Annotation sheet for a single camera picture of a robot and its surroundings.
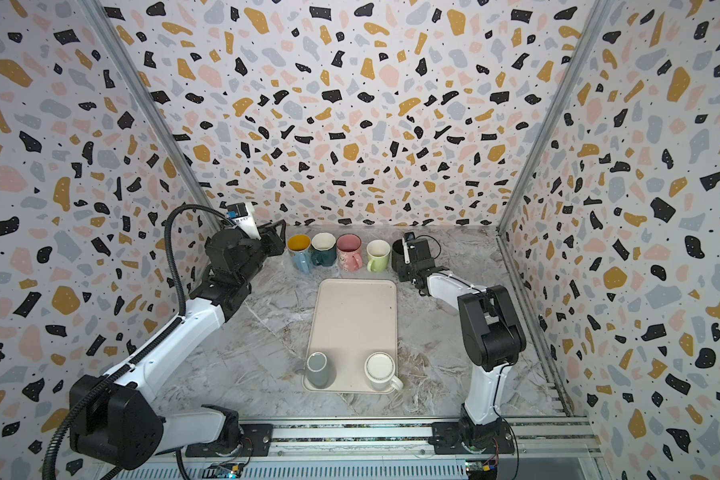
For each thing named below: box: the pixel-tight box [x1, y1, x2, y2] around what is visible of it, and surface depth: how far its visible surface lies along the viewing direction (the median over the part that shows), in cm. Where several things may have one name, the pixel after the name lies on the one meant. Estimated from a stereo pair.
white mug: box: [364, 351, 404, 391], surface depth 80 cm
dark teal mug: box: [310, 232, 337, 267], surface depth 105 cm
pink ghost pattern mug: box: [336, 233, 364, 272], surface depth 105 cm
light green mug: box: [366, 239, 391, 273], surface depth 105 cm
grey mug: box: [306, 351, 337, 389], surface depth 79 cm
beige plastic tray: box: [304, 279, 398, 394], surface depth 99 cm
